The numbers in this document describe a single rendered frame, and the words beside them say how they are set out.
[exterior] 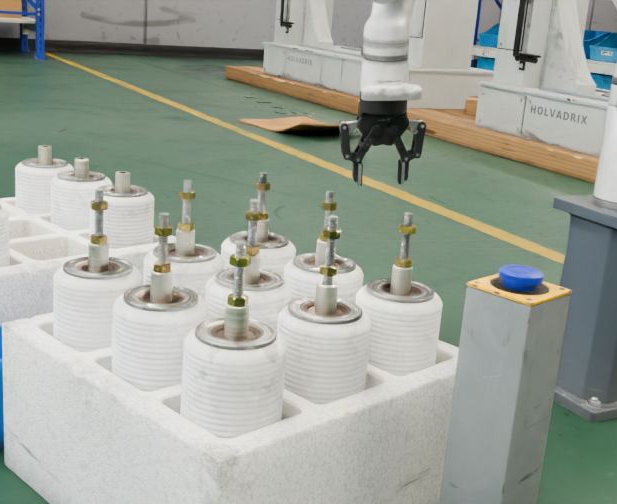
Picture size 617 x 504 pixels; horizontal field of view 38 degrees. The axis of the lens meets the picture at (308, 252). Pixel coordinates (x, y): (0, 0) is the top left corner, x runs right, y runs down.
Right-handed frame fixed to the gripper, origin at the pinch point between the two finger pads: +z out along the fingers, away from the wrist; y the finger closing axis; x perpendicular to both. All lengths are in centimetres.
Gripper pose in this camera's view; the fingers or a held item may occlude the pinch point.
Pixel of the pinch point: (380, 176)
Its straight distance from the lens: 147.7
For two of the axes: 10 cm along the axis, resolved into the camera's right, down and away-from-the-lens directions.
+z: -0.1, 9.2, 4.0
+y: -9.9, 0.3, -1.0
